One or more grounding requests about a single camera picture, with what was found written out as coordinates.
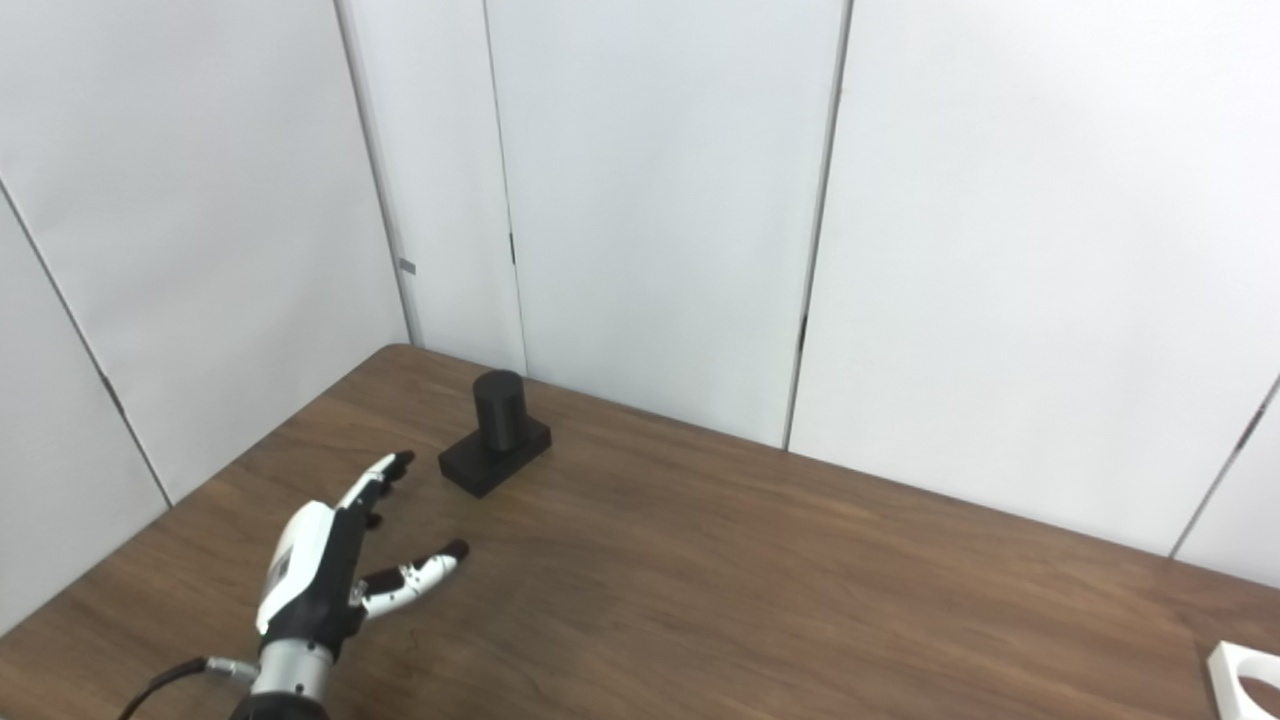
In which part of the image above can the white square piece with hole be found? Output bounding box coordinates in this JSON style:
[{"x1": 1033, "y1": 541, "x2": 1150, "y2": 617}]
[{"x1": 1206, "y1": 641, "x2": 1280, "y2": 720}]

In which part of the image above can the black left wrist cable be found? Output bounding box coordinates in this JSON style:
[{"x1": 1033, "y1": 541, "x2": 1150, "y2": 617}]
[{"x1": 118, "y1": 655, "x2": 263, "y2": 720}]

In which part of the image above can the black peg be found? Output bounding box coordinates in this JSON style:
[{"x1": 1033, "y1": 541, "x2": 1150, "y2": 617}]
[{"x1": 437, "y1": 370, "x2": 553, "y2": 500}]

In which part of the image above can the white and black left hand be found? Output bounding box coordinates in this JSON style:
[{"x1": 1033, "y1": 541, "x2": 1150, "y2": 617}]
[{"x1": 255, "y1": 450, "x2": 471, "y2": 657}]

